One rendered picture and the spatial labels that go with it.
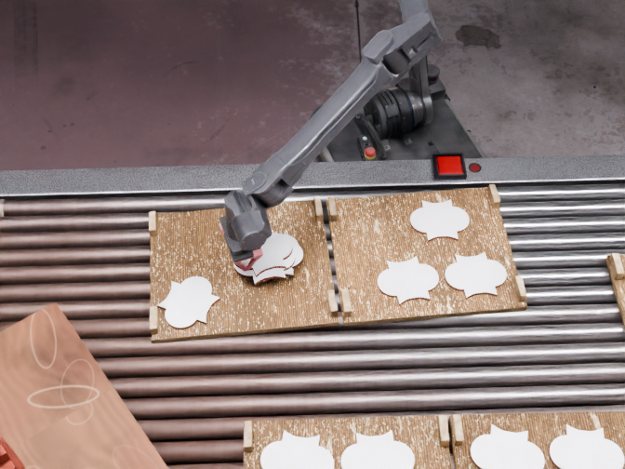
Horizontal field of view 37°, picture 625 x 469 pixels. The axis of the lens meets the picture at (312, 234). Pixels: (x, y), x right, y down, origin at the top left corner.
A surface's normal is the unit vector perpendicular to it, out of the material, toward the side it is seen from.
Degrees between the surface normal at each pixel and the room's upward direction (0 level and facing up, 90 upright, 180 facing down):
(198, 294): 0
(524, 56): 0
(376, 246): 0
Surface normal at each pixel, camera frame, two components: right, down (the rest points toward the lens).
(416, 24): -0.44, -0.40
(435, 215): 0.00, -0.61
